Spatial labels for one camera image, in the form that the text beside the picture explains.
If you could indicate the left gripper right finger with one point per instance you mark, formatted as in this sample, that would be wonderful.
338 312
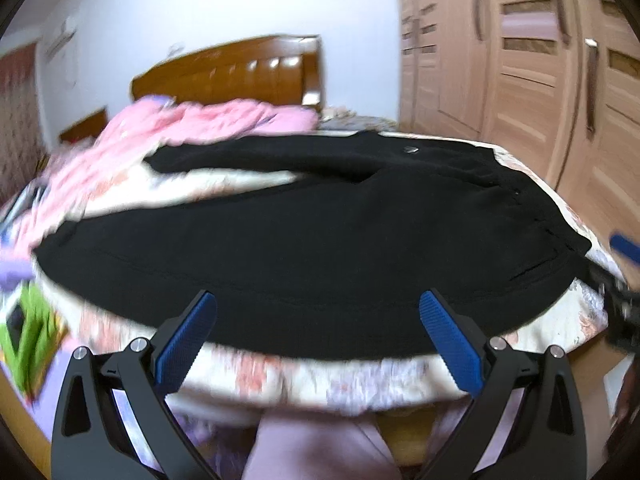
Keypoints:
547 439

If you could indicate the patterned curtain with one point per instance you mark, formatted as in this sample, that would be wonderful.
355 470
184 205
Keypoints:
21 145

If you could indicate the small bedside table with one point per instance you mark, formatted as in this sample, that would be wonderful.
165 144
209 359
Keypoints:
344 119

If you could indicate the green bag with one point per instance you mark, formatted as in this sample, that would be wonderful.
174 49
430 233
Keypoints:
31 332

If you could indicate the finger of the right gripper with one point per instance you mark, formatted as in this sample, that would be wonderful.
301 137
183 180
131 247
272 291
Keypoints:
626 247

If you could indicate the black pants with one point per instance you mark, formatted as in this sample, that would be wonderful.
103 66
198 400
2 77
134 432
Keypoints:
332 266

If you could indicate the wall air conditioner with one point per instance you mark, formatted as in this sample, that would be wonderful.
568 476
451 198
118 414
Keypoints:
65 33

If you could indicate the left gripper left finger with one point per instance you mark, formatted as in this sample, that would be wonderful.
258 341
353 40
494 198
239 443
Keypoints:
89 439

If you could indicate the pink quilt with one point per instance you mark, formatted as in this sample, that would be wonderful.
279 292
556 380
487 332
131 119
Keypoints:
134 133

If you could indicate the wooden wardrobe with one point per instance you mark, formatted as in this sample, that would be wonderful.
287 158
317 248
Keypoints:
555 82

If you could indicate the wooden nightstand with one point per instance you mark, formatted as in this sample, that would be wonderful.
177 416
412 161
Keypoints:
88 128

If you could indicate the wooden headboard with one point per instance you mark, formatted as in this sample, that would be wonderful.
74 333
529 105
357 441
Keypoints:
277 69

